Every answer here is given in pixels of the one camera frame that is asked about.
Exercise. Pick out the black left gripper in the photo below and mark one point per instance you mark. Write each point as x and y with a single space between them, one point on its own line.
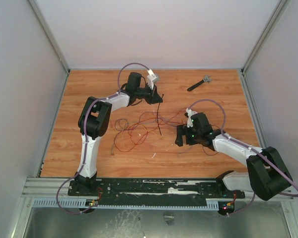
154 97

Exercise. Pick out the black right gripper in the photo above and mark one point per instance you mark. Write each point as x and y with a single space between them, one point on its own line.
186 136

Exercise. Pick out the black zip tie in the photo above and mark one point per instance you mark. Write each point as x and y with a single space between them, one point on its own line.
157 116

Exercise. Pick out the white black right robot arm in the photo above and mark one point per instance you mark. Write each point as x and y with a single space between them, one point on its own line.
267 174

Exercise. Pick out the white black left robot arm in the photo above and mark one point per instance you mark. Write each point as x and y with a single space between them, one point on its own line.
94 120

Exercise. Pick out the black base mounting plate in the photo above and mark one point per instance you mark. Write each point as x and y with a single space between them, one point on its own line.
169 192

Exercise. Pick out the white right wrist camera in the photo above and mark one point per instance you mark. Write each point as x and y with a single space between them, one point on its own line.
189 113

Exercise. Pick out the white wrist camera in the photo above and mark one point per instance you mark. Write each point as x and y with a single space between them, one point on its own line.
189 113
152 78

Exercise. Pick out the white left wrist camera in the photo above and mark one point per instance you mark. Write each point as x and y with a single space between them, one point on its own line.
152 78

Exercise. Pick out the adjustable wrench black handle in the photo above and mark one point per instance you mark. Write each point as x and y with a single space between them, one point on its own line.
206 79

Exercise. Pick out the aluminium frame rail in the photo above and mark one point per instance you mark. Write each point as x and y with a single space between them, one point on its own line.
42 187

